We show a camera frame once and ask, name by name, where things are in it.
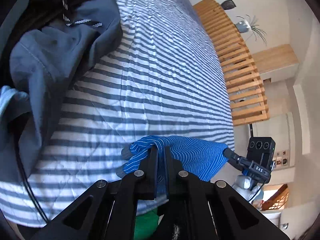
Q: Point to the person's right hand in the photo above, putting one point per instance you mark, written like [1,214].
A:
[243,182]

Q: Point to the blue striped sweater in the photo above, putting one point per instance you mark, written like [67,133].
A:
[195,155]

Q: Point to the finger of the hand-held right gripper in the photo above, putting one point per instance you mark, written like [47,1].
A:
[233,156]

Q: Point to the small wall pictures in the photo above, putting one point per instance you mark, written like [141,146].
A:
[282,158]

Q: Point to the wooden slatted bed rail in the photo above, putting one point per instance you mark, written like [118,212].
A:
[240,75]

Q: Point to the green cloth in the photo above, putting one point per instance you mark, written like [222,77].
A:
[146,223]

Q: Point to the potted plant in pale pot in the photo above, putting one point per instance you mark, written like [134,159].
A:
[243,26]

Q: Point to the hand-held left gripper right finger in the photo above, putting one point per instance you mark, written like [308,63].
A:
[173,171]

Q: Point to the black garment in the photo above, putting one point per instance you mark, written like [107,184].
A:
[37,5]

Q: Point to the striped blue white bedspread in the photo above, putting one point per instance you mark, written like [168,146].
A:
[150,80]

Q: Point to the dark ceramic vase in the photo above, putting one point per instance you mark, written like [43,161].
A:
[228,4]

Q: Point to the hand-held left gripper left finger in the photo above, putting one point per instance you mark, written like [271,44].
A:
[149,171]

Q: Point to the light blue jeans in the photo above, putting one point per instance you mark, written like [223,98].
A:
[11,98]

